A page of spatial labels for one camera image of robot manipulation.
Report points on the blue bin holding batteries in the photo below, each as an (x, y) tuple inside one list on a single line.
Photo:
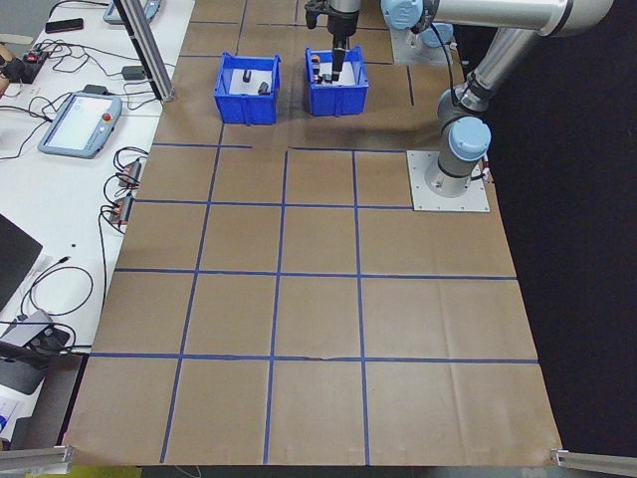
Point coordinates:
[(337, 99)]

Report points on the blue bin holding capacitors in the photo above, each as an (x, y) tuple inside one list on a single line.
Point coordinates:
[(247, 107)]

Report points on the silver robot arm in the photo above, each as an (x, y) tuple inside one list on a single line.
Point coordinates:
[(442, 34), (497, 12)]

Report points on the orange and black battery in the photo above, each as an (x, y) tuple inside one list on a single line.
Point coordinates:
[(314, 60)]

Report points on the white paper liner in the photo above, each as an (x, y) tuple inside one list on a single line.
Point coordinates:
[(236, 84), (352, 74)]

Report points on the dark brown cylindrical capacitor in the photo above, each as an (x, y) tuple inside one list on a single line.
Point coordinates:
[(264, 88), (247, 75)]

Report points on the black power adapter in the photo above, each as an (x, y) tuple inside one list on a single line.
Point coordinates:
[(133, 73)]

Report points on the light blue teach pendant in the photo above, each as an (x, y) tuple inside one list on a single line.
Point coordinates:
[(79, 124), (112, 12)]

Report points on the black orange usb adapter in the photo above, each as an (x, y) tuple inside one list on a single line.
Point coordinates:
[(122, 209), (130, 171)]

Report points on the black smartphone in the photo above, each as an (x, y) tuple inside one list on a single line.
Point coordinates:
[(64, 25)]

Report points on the red and black electronics board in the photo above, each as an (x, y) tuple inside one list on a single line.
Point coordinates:
[(36, 56)]

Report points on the white side desk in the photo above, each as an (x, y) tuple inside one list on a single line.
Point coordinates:
[(64, 224)]

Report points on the black laptop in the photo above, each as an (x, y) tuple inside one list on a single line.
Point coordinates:
[(15, 259)]

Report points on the grey usb hub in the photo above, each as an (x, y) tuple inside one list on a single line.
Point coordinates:
[(25, 326)]

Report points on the grey monitor stand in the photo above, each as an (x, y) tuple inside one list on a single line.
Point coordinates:
[(20, 373)]

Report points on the aluminium extrusion bar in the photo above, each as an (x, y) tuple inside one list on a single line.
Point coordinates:
[(35, 455), (592, 459)]

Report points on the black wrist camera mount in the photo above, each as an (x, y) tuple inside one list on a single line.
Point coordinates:
[(312, 12)]

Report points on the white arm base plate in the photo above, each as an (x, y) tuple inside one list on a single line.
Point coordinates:
[(403, 50), (423, 199)]

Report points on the aluminium frame post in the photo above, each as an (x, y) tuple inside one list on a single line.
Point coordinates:
[(147, 50)]

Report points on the black frame cover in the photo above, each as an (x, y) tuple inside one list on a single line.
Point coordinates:
[(587, 249)]

